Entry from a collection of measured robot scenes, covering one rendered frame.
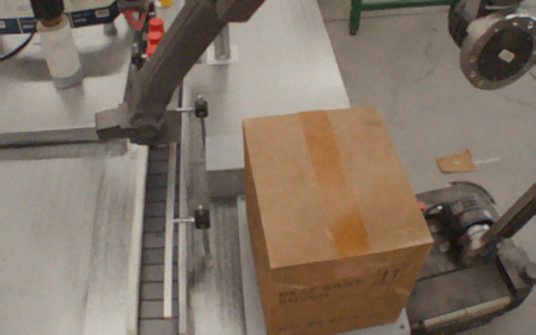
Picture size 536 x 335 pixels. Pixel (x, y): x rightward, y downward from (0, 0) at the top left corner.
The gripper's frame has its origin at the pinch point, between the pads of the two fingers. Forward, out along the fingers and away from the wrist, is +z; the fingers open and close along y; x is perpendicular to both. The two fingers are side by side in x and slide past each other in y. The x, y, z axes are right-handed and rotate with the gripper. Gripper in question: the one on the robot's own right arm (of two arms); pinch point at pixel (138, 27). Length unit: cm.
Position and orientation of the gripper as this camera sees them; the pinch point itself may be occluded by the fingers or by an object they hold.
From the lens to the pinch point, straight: 138.2
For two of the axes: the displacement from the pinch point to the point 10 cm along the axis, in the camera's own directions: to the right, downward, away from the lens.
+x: 10.0, -0.7, 0.6
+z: 0.1, 7.0, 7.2
